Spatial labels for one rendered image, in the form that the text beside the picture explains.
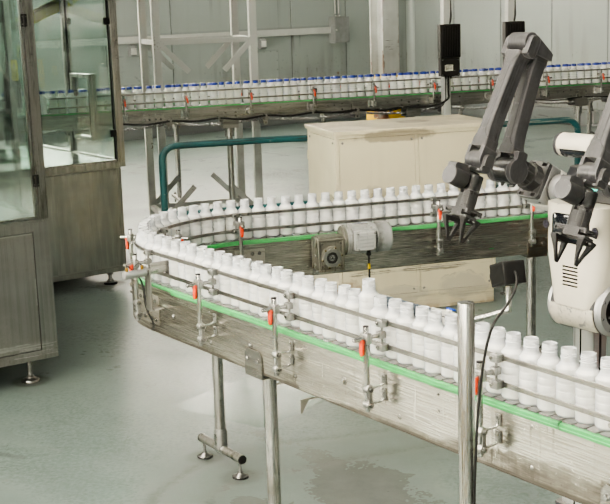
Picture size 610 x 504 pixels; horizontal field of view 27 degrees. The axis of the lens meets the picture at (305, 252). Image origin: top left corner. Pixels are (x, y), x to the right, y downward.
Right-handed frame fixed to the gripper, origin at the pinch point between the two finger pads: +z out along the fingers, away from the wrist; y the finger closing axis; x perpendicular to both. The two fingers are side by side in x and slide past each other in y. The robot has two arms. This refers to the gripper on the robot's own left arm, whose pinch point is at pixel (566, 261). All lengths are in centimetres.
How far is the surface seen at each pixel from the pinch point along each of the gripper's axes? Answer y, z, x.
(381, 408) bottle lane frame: -37, 53, -10
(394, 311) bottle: -37.0, 26.1, -17.5
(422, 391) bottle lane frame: -20, 44, -16
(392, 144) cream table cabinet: -344, -89, 285
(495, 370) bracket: 7.2, 33.8, -25.7
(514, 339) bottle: 9.4, 25.1, -25.1
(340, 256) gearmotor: -177, 4, 100
